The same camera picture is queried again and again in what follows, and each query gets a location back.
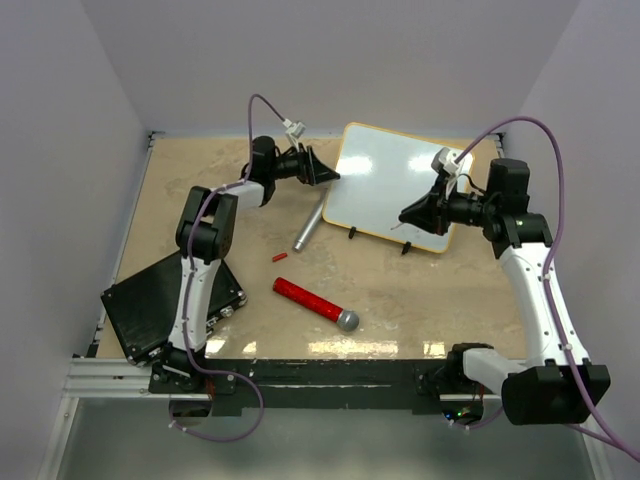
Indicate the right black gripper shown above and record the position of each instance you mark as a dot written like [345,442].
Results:
[426,214]

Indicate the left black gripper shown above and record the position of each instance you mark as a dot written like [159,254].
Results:
[310,169]

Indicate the yellow framed whiteboard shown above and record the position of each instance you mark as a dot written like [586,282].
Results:
[382,172]

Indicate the red marker cap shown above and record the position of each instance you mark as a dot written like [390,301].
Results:
[279,257]

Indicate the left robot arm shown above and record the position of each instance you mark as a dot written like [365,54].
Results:
[204,236]

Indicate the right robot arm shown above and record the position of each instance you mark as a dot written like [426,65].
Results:
[557,383]

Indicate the silver toy microphone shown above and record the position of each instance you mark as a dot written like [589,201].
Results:
[304,236]

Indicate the red toy microphone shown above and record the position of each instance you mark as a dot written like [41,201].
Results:
[347,320]

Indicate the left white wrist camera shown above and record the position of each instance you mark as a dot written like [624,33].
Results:
[294,130]

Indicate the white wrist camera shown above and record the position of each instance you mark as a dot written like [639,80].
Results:
[449,165]
[294,130]

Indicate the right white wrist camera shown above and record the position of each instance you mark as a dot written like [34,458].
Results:
[449,165]

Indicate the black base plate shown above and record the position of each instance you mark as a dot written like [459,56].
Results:
[418,385]

